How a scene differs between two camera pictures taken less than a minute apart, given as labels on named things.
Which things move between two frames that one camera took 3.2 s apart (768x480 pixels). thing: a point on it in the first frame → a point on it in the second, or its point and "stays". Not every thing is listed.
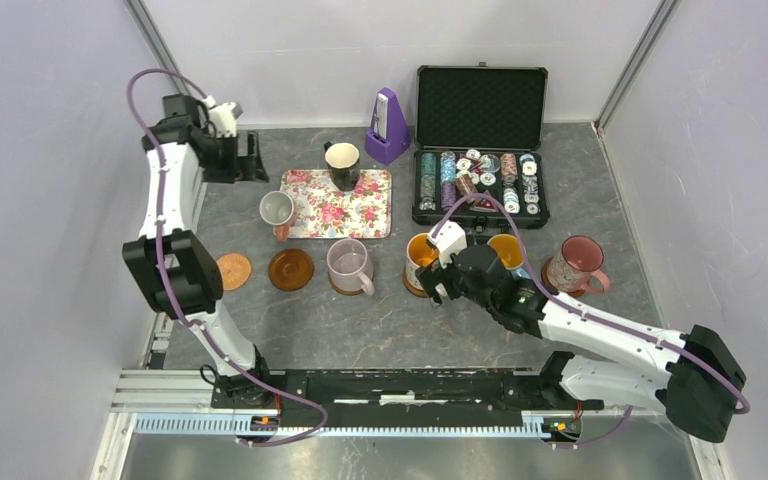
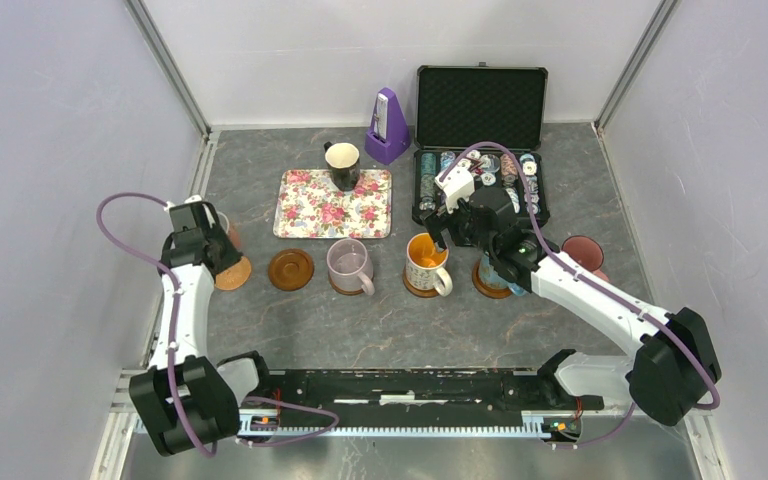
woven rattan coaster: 235,270 stays
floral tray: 325,211 stays
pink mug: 577,267 stays
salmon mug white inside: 277,208 → 235,233
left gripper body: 219,162 → 227,253
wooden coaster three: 347,292 stays
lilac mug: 349,266 stays
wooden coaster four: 415,291 stays
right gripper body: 450,278 → 459,223
